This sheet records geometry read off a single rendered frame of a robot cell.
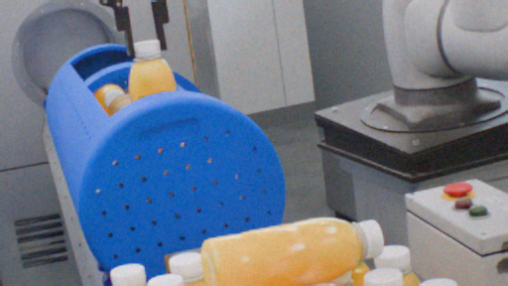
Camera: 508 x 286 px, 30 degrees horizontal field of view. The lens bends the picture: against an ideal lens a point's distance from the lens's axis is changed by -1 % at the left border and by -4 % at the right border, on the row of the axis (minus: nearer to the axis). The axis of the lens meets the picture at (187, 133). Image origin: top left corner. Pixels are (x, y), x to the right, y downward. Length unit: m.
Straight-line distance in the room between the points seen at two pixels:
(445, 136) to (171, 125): 0.54
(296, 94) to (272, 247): 6.00
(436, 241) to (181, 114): 0.38
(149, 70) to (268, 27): 5.47
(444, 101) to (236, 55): 5.06
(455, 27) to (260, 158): 0.46
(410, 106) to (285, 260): 0.83
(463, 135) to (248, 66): 5.20
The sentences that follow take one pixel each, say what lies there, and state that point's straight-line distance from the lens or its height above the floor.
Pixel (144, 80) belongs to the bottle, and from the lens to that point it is 1.35.
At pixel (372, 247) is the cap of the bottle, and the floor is 1.11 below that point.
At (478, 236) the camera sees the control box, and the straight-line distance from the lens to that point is 1.02.
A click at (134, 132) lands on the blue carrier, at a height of 1.20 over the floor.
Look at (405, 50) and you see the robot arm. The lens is 1.71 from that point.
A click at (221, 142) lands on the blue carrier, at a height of 1.16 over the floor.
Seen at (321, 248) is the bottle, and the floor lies 1.12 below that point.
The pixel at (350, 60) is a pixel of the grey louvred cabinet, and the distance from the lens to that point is 4.09.
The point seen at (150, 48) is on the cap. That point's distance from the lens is 1.35.
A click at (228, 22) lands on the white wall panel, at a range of 6.70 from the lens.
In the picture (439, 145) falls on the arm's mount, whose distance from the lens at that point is 1.60.
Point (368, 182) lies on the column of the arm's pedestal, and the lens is 1.80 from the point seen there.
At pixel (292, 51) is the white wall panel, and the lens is 6.89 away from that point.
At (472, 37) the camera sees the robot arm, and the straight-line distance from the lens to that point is 1.58.
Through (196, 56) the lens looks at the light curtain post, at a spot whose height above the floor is 1.11.
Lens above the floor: 1.44
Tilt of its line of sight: 12 degrees down
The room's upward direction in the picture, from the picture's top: 8 degrees counter-clockwise
